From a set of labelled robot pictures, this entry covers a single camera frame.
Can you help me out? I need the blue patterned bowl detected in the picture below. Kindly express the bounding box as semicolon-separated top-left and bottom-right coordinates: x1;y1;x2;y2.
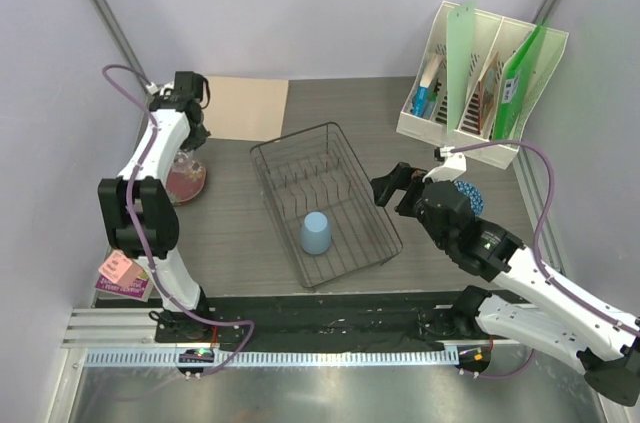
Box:
454;179;484;216

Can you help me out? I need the purple treehouse book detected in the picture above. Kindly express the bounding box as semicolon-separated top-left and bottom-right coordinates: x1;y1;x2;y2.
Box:
94;250;153;302

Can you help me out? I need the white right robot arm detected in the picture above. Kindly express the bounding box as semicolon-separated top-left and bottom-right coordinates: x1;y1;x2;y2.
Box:
371;162;639;407

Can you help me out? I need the brown picture book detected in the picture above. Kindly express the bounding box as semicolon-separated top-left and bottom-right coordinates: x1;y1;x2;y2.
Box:
477;51;499;132

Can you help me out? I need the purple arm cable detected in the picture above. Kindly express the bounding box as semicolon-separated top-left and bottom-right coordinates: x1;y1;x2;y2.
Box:
102;64;255;378
449;139;640;378

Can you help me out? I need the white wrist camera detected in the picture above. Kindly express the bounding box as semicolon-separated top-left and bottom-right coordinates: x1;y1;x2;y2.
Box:
422;146;467;183
145;81;174;96

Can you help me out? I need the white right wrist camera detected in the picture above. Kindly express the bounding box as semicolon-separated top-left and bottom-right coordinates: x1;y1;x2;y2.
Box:
422;146;467;183

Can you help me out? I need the red floral plate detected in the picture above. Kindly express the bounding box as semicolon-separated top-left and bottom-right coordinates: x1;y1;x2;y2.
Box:
165;160;207;206

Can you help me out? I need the blue book in organizer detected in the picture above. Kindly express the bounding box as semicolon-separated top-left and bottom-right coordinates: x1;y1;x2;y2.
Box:
410;53;444;118

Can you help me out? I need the dark green folder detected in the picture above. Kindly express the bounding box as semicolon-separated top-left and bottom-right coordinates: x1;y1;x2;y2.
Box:
492;25;548;140

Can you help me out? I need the light green folder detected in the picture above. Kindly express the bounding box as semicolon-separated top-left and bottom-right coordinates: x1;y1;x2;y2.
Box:
446;0;476;134

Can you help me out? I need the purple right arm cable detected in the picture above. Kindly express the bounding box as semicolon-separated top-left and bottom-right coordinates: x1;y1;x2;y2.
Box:
449;139;640;378

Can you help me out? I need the beige cutting board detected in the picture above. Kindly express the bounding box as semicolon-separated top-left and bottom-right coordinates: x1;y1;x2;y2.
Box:
204;76;289;142

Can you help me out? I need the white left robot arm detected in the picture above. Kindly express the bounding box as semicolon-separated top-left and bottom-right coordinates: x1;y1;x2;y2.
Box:
98;64;213;342

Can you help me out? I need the clear glass cup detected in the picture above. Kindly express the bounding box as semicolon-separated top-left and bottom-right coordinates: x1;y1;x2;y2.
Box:
171;151;201;178

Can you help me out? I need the white file organizer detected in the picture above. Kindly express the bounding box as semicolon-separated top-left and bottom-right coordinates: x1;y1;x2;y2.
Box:
397;2;569;169

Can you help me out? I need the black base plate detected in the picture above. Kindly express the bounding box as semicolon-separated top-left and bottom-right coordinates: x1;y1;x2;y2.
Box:
154;287;526;344

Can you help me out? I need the black wire dish rack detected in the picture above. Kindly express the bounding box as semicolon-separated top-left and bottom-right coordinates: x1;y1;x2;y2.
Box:
250;122;403;290

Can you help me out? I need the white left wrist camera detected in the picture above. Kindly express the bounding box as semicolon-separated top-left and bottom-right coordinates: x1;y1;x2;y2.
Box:
145;81;174;96

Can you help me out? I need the light blue plastic cup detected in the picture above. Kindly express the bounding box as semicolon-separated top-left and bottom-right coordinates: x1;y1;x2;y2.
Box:
300;211;332;256

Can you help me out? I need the white slotted cable duct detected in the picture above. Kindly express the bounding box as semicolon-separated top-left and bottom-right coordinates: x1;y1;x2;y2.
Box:
85;346;459;368

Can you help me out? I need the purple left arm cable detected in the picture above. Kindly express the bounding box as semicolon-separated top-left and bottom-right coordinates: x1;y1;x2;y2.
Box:
102;64;255;378

